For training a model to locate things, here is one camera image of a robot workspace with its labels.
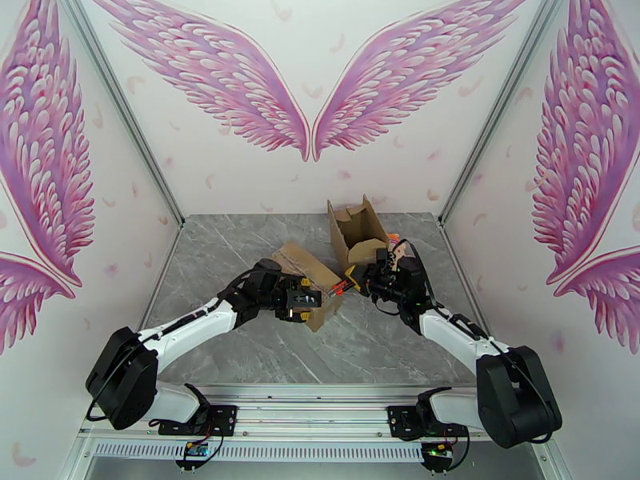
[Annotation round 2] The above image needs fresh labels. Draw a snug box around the brown taped cardboard box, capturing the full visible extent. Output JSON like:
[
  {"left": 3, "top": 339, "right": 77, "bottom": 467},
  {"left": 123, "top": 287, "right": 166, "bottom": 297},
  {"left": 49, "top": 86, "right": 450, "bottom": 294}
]
[
  {"left": 270, "top": 242, "right": 347, "bottom": 334},
  {"left": 327, "top": 194, "right": 392, "bottom": 276}
]

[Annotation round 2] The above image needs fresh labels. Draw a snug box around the pink pirate plush doll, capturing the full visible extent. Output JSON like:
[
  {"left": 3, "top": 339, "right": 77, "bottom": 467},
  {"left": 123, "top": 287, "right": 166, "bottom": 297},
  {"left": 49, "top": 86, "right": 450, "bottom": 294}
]
[{"left": 387, "top": 233, "right": 417, "bottom": 262}]

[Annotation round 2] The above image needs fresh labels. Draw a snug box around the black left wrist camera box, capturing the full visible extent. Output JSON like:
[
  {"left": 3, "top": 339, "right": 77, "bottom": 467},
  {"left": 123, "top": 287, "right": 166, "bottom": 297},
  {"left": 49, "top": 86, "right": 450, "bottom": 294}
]
[{"left": 286, "top": 289, "right": 323, "bottom": 311}]

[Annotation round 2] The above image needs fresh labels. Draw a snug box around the black right camera cable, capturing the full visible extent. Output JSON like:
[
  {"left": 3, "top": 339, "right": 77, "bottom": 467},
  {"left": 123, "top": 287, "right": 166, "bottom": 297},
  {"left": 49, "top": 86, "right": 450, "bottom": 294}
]
[{"left": 394, "top": 237, "right": 443, "bottom": 314}]

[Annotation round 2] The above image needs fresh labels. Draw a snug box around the aluminium mounting rail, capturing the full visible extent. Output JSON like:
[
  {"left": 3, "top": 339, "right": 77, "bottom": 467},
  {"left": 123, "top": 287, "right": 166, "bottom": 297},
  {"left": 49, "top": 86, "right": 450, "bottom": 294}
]
[{"left": 77, "top": 384, "right": 555, "bottom": 445}]

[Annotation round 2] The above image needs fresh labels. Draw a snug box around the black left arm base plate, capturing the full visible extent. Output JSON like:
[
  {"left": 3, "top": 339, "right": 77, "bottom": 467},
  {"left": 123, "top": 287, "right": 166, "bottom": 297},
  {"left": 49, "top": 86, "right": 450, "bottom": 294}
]
[{"left": 158, "top": 404, "right": 238, "bottom": 438}]

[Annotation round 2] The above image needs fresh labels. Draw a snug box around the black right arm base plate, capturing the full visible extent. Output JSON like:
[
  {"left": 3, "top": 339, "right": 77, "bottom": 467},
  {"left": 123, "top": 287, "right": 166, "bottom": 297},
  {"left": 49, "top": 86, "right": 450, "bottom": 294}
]
[{"left": 387, "top": 404, "right": 471, "bottom": 441}]

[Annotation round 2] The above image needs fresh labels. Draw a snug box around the white perforated cable tray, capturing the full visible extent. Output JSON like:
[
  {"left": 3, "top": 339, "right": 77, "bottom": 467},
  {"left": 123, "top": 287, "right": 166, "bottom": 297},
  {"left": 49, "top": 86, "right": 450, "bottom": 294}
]
[{"left": 92, "top": 441, "right": 426, "bottom": 461}]

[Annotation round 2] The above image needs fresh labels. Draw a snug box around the aluminium frame post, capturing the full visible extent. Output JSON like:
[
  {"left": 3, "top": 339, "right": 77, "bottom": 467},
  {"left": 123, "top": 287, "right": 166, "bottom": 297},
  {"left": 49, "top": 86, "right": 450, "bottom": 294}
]
[
  {"left": 438, "top": 0, "right": 577, "bottom": 230},
  {"left": 54, "top": 0, "right": 187, "bottom": 230}
]

